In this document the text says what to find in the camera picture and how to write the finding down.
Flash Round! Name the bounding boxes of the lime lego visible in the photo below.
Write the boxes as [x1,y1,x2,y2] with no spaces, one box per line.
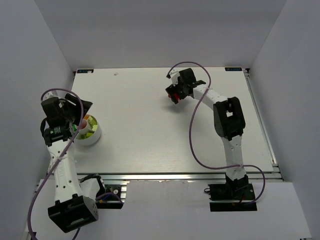
[87,117,97,127]
[92,125,99,132]

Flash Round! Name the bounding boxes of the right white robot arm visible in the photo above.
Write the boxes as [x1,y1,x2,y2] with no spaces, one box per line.
[165,68,249,195]

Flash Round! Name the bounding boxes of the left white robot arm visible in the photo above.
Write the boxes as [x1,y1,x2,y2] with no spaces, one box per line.
[40,93,106,233]

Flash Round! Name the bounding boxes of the white round divided container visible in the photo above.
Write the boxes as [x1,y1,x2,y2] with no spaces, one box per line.
[74,115,102,146]

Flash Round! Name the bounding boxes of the left blue table label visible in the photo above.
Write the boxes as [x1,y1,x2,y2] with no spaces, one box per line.
[76,69,94,74]

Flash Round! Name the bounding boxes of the blue table label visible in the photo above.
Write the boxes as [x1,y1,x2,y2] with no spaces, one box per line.
[76,69,94,74]
[224,67,243,72]

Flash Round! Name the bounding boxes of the right blue table label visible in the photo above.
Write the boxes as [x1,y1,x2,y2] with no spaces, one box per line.
[224,67,243,72]

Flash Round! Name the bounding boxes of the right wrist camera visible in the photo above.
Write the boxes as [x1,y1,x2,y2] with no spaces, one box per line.
[166,70,180,86]

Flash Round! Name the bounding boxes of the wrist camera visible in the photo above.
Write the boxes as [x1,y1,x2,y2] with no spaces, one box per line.
[166,70,180,86]
[43,90,59,101]

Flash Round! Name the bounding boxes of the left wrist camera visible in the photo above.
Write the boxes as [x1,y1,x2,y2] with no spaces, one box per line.
[43,90,59,101]

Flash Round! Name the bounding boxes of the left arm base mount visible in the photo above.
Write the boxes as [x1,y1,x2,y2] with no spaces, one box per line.
[79,173,124,210]

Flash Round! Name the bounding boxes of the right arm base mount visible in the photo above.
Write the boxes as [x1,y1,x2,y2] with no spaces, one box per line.
[204,183,258,212]

